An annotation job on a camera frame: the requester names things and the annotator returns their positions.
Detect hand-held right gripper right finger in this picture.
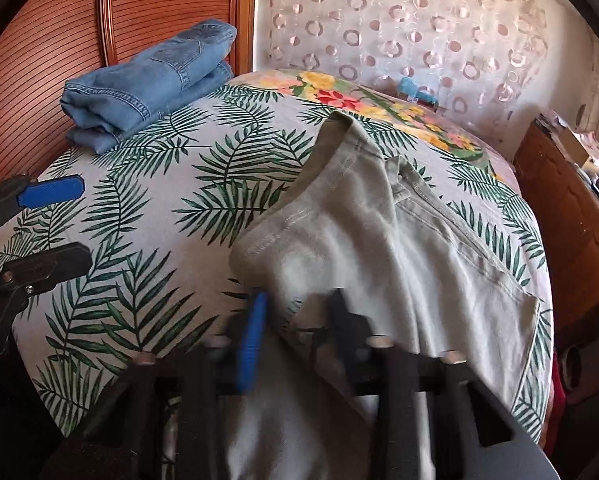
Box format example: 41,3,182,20
327,287,560,480

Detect folded blue jeans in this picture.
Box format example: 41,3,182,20
59,19,237,155

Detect palm leaf print bedsheet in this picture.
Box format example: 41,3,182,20
0,72,555,480

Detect small blue object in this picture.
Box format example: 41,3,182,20
397,77,440,108

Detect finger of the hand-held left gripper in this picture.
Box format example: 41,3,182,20
0,174,85,236
0,242,93,357

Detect sheer circle pattern curtain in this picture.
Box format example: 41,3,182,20
252,0,550,121

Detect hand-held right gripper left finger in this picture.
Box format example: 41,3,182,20
39,287,272,480

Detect wooden slatted headboard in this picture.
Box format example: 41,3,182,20
0,0,257,181

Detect floral print blanket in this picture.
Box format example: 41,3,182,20
229,69,517,181

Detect wooden cabinet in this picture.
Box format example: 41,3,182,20
512,120,599,406

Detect red cloth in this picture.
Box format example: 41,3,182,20
542,350,573,441

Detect cardboard box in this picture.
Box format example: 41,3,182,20
554,127,595,161

